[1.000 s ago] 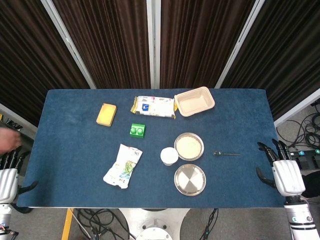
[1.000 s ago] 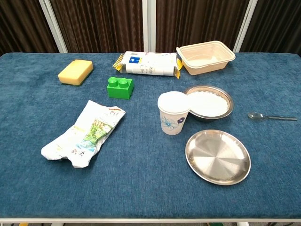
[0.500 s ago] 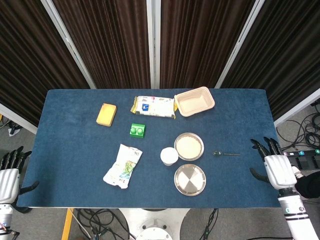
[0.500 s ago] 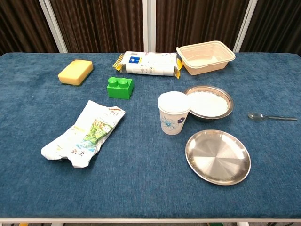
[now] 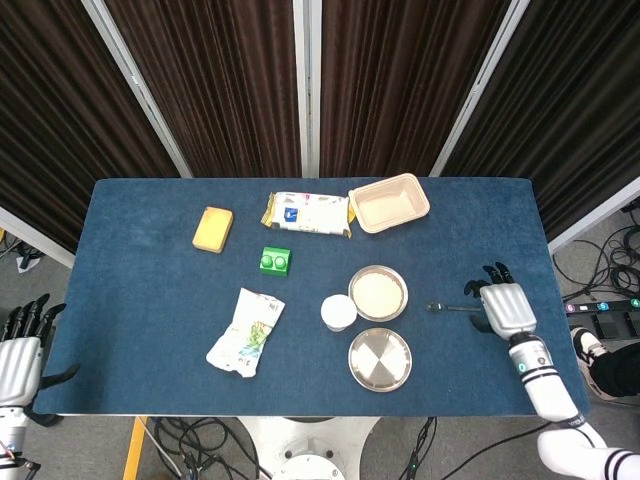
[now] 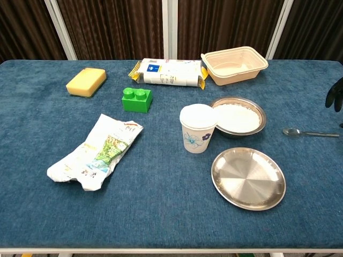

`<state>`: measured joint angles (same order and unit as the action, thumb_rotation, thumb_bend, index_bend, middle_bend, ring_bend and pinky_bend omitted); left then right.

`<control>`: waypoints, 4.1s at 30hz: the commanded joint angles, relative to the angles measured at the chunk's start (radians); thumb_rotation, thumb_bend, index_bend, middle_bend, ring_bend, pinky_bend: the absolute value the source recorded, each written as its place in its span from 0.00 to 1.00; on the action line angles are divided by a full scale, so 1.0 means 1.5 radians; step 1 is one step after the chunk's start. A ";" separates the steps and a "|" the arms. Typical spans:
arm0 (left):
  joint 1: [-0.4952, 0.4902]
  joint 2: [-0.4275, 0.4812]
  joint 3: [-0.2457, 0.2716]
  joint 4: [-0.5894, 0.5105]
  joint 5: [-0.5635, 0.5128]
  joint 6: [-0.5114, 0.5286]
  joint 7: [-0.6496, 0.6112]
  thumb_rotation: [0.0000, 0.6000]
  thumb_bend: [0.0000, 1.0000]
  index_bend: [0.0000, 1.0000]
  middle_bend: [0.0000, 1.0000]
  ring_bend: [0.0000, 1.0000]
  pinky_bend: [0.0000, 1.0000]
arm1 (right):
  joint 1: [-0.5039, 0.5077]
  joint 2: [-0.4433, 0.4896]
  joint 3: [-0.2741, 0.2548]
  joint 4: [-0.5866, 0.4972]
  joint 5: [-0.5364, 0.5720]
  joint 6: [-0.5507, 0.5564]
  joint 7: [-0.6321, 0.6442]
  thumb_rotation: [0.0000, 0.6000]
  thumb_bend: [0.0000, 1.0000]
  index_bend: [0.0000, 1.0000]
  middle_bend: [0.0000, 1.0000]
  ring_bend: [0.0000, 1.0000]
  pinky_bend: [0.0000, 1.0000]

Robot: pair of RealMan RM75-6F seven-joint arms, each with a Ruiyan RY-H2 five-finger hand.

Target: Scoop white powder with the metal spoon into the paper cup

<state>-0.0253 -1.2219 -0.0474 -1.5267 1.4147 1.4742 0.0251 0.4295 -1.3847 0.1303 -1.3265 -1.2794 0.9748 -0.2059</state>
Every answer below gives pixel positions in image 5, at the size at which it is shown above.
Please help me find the white sneaker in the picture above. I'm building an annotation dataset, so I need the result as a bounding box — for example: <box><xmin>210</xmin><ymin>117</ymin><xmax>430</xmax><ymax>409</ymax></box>
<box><xmin>572</xmin><ymin>325</ymin><xmax>610</xmax><ymax>397</ymax></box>

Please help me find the person's black trouser leg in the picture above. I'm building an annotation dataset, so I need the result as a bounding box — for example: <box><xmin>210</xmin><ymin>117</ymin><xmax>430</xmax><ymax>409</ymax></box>
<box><xmin>589</xmin><ymin>343</ymin><xmax>640</xmax><ymax>402</ymax></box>

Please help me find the beige disposable food container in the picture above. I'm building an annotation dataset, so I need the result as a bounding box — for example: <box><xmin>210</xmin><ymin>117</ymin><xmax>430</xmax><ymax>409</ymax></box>
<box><xmin>347</xmin><ymin>172</ymin><xmax>431</xmax><ymax>235</ymax></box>

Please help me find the metal bowl with powder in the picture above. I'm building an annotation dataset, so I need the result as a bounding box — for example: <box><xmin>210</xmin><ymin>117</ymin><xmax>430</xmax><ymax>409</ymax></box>
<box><xmin>347</xmin><ymin>264</ymin><xmax>409</xmax><ymax>322</ymax></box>

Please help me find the green toy building block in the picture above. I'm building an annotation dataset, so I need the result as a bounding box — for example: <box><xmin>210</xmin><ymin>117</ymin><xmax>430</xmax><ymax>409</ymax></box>
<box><xmin>258</xmin><ymin>245</ymin><xmax>294</xmax><ymax>277</ymax></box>

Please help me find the floral paper cup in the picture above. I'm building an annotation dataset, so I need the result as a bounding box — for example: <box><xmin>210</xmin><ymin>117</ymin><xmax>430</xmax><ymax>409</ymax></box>
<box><xmin>320</xmin><ymin>294</ymin><xmax>358</xmax><ymax>333</ymax></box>

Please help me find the brown curtain partition screen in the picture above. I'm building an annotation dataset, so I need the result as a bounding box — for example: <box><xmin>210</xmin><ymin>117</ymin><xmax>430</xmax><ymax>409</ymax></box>
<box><xmin>0</xmin><ymin>0</ymin><xmax>194</xmax><ymax>269</ymax></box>
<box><xmin>299</xmin><ymin>0</ymin><xmax>531</xmax><ymax>180</ymax></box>
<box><xmin>82</xmin><ymin>0</ymin><xmax>314</xmax><ymax>180</ymax></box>
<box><xmin>429</xmin><ymin>0</ymin><xmax>640</xmax><ymax>256</ymax></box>

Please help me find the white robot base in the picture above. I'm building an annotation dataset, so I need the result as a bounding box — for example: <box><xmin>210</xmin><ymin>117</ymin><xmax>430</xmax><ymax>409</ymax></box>
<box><xmin>234</xmin><ymin>415</ymin><xmax>382</xmax><ymax>480</ymax></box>

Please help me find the metal spoon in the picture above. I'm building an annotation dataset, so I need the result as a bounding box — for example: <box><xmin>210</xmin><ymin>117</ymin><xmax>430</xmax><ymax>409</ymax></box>
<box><xmin>425</xmin><ymin>301</ymin><xmax>484</xmax><ymax>315</ymax></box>

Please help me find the black floor cable bundle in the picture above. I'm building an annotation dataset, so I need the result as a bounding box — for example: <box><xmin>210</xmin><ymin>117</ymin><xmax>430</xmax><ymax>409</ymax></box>
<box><xmin>552</xmin><ymin>207</ymin><xmax>640</xmax><ymax>301</ymax></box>

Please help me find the blue table cloth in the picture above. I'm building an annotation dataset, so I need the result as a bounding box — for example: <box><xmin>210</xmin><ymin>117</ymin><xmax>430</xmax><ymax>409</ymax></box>
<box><xmin>32</xmin><ymin>177</ymin><xmax>591</xmax><ymax>417</ymax></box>

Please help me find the yellow bar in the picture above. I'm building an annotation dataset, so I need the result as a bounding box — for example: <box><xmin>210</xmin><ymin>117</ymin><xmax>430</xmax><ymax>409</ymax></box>
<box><xmin>122</xmin><ymin>415</ymin><xmax>149</xmax><ymax>480</ymax></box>

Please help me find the empty metal plate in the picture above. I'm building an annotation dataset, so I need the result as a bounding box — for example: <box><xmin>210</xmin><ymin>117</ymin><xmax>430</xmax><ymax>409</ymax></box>
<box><xmin>347</xmin><ymin>327</ymin><xmax>414</xmax><ymax>394</ymax></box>

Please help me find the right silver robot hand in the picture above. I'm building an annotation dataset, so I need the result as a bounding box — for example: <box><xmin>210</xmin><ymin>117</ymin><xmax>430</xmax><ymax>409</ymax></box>
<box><xmin>463</xmin><ymin>260</ymin><xmax>539</xmax><ymax>339</ymax></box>

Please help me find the white biscuit package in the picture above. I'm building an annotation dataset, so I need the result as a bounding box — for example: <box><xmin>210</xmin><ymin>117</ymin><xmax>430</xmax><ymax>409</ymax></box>
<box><xmin>259</xmin><ymin>191</ymin><xmax>355</xmax><ymax>239</ymax></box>

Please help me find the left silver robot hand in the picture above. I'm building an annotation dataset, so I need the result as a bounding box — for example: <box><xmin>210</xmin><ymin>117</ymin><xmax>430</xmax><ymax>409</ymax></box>
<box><xmin>0</xmin><ymin>293</ymin><xmax>81</xmax><ymax>407</ymax></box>

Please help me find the black cable tangle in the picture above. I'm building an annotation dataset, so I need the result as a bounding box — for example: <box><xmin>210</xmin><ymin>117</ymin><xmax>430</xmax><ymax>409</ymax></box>
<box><xmin>144</xmin><ymin>416</ymin><xmax>264</xmax><ymax>480</ymax></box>

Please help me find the crumpled white snack bag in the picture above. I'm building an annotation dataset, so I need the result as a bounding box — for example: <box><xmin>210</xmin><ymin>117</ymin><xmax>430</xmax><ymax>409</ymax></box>
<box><xmin>205</xmin><ymin>287</ymin><xmax>286</xmax><ymax>379</ymax></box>

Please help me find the black foot pedal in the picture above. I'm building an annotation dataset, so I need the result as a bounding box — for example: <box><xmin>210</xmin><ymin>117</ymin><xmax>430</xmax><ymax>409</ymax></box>
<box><xmin>589</xmin><ymin>312</ymin><xmax>640</xmax><ymax>342</ymax></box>

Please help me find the white rice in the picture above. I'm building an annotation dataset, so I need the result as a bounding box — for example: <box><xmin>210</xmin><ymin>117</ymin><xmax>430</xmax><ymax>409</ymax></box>
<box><xmin>352</xmin><ymin>269</ymin><xmax>404</xmax><ymax>317</ymax></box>

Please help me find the yellow sponge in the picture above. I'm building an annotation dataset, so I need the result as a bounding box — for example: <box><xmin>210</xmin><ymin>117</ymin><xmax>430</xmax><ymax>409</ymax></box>
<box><xmin>191</xmin><ymin>205</ymin><xmax>235</xmax><ymax>253</ymax></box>

